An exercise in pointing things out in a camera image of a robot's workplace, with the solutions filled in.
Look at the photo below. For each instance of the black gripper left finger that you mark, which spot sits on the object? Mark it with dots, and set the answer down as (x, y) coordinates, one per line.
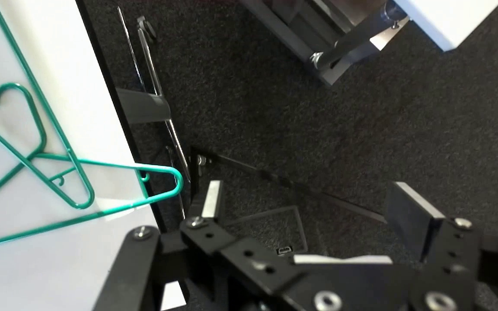
(231, 248)

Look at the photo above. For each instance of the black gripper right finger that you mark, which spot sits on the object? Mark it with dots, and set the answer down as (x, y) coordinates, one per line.
(432, 248)

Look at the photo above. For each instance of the green clothes hanger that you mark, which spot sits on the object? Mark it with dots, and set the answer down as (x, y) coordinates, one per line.
(116, 165)
(34, 96)

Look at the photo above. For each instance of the black metal stand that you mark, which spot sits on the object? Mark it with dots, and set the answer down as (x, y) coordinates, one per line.
(328, 53)

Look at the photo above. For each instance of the white small platform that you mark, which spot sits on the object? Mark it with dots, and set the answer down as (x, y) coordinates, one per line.
(449, 20)

